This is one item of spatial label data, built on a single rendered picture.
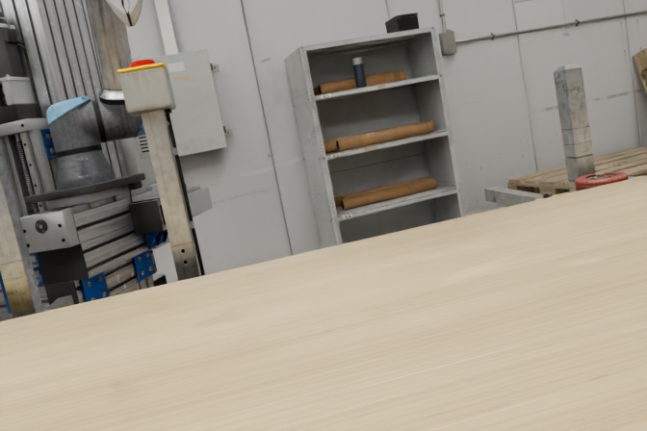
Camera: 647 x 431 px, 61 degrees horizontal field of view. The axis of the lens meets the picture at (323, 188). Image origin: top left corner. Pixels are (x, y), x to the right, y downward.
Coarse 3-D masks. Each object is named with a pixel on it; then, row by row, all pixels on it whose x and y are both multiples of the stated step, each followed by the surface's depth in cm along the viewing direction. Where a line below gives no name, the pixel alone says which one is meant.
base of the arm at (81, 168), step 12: (60, 156) 145; (72, 156) 144; (84, 156) 145; (96, 156) 147; (60, 168) 145; (72, 168) 144; (84, 168) 145; (96, 168) 146; (108, 168) 149; (60, 180) 144; (72, 180) 143; (84, 180) 144; (96, 180) 145; (108, 180) 148
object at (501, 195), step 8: (488, 192) 131; (496, 192) 128; (504, 192) 124; (512, 192) 121; (520, 192) 120; (528, 192) 118; (488, 200) 132; (496, 200) 128; (504, 200) 125; (512, 200) 121; (520, 200) 117; (528, 200) 114
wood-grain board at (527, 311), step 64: (576, 192) 86; (640, 192) 78; (320, 256) 76; (384, 256) 70; (448, 256) 64; (512, 256) 60; (576, 256) 56; (640, 256) 52; (64, 320) 68; (128, 320) 63; (192, 320) 59; (256, 320) 55; (320, 320) 51; (384, 320) 48; (448, 320) 46; (512, 320) 43; (576, 320) 41; (640, 320) 39; (0, 384) 51; (64, 384) 48; (128, 384) 45; (192, 384) 43; (256, 384) 41; (320, 384) 39; (384, 384) 37; (448, 384) 35; (512, 384) 34; (576, 384) 33; (640, 384) 31
